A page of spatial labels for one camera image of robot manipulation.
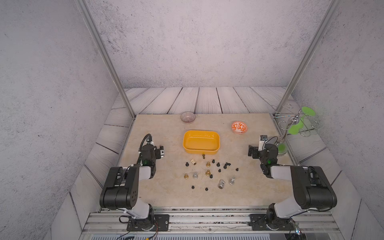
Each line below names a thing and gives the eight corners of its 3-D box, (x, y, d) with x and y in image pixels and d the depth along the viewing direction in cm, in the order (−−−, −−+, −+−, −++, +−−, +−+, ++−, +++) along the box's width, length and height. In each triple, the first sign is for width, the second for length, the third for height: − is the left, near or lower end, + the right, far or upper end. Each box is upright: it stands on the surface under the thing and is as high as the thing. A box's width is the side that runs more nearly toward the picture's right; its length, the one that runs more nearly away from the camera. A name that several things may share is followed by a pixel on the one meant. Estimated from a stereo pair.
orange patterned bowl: (231, 134, 111) (232, 130, 108) (229, 124, 117) (230, 121, 114) (247, 134, 111) (248, 130, 108) (244, 124, 117) (245, 121, 114)
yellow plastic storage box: (182, 154, 100) (182, 150, 96) (184, 134, 111) (183, 129, 107) (220, 154, 100) (221, 150, 95) (218, 134, 111) (219, 129, 107)
